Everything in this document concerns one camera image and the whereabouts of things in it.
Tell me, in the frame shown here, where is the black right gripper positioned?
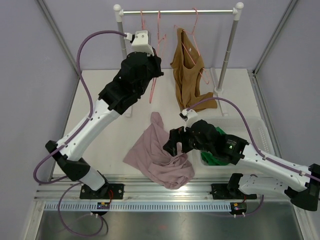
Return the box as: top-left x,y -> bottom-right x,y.
163,125 -> 214,156

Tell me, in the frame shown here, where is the pink tank top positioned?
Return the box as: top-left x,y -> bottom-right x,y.
123,112 -> 195,190

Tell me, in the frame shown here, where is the green tank top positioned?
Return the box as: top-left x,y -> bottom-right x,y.
200,124 -> 228,166

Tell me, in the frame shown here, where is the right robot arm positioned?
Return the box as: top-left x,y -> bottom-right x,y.
163,120 -> 320,212

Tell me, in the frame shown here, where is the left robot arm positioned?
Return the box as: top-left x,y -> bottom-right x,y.
45,51 -> 163,199

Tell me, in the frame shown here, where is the brown tank top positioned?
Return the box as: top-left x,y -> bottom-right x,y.
170,28 -> 218,112

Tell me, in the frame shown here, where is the pink hanger with brown top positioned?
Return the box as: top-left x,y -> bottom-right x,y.
182,7 -> 210,85

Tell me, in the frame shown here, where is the white plastic basket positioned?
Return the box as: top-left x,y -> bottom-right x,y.
203,116 -> 275,155

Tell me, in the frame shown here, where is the white clothes rack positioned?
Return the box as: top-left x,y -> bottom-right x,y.
113,2 -> 244,117

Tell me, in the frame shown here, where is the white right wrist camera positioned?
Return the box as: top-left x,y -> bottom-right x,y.
179,108 -> 199,131

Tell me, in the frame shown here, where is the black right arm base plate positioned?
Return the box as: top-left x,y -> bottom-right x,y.
210,183 -> 243,200

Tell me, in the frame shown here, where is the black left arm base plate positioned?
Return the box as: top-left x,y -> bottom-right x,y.
79,183 -> 125,200

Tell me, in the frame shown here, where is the aluminium mounting rail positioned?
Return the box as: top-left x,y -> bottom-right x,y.
33,174 -> 278,201

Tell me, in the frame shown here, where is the white slotted cable duct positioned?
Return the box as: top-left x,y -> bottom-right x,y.
44,201 -> 231,212

